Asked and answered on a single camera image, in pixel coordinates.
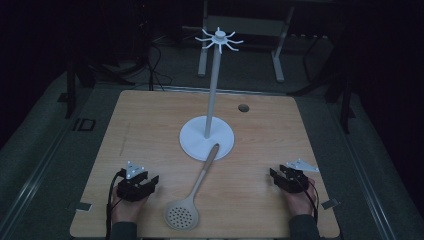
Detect white utensil rack stand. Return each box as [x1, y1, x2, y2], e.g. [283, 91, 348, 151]
[179, 27, 245, 162]

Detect person's left hand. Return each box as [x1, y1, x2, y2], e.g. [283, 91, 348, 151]
[111, 185, 150, 225]

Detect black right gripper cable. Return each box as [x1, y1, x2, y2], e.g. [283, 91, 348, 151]
[293, 173, 321, 225]

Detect dark metal stand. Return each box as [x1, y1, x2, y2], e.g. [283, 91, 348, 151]
[288, 31, 356, 135]
[56, 58, 136, 120]

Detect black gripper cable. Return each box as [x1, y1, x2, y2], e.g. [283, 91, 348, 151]
[105, 168, 127, 240]
[293, 173, 321, 225]

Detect person's right hand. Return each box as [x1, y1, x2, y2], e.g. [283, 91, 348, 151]
[282, 177, 317, 218]

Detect black floor cables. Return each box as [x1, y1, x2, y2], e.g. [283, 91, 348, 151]
[134, 19, 174, 92]

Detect beige skimmer spoon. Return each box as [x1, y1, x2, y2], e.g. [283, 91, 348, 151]
[163, 143, 221, 231]

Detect grey metal table frame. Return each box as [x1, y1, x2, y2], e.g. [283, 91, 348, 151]
[197, 0, 297, 84]

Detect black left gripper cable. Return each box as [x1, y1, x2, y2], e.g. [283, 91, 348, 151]
[105, 168, 127, 240]

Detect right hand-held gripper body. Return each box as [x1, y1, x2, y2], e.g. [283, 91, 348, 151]
[275, 158, 320, 195]

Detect grey metal table bracket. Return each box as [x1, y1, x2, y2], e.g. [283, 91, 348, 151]
[321, 197, 341, 211]
[67, 201, 94, 214]

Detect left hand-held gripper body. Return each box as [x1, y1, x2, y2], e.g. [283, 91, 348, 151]
[115, 161, 155, 203]

